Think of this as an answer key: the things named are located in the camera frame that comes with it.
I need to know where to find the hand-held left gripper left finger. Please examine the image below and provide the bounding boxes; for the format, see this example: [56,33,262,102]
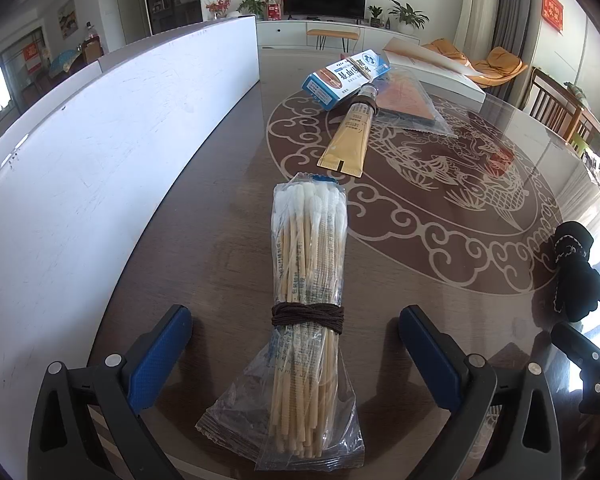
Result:
[27,304,193,480]

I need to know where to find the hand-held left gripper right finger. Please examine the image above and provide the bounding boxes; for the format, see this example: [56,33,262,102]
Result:
[398,304,564,480]

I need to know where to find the cotton swab pack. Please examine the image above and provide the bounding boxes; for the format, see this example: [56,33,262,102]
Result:
[195,172,367,472]

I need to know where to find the wooden chair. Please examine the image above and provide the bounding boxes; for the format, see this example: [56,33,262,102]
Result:
[530,67,600,153]

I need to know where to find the white partition board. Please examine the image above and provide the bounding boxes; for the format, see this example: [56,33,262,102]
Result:
[0,14,261,461]

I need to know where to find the yellow ointment tube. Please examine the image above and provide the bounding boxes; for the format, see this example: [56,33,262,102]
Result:
[317,85,381,178]

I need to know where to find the orange lounge chair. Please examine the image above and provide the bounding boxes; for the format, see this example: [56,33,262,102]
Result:
[422,37,530,88]

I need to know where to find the white flat box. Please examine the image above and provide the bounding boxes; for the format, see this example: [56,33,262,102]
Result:
[382,36,487,106]

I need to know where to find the clear bag with orange sheet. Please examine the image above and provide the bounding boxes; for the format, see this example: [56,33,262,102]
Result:
[375,71,453,137]

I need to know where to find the grey curtain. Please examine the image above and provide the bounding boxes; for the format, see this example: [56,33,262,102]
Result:
[497,0,546,101]

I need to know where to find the blue toothpaste box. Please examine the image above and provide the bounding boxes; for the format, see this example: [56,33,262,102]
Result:
[301,49,392,112]

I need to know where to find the cream patterned curtain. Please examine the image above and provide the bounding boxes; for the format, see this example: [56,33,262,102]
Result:
[455,0,501,56]

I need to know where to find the red window poster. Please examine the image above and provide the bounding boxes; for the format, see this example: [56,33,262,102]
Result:
[22,42,43,73]

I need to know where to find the wooden bench hairpin legs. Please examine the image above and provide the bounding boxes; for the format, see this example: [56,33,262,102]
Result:
[306,28,361,52]

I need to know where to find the large potted plant white pot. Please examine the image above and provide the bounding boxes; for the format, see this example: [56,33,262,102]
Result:
[387,0,430,36]

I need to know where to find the white door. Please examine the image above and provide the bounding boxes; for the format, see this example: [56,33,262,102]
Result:
[115,0,140,46]

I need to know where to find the white television cabinet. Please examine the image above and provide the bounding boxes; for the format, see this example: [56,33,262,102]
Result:
[256,19,436,53]

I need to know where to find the framed painting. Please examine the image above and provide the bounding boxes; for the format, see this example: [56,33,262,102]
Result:
[57,0,77,36]

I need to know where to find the red flower arrangement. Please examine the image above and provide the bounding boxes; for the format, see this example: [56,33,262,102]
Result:
[205,0,235,21]

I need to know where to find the green leafy potted plant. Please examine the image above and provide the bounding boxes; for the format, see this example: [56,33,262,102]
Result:
[237,0,271,21]

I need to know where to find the brown hair tie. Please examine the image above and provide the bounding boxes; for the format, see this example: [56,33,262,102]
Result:
[271,301,345,335]

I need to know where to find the red wall hanging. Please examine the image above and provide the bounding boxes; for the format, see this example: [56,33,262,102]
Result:
[542,0,565,36]

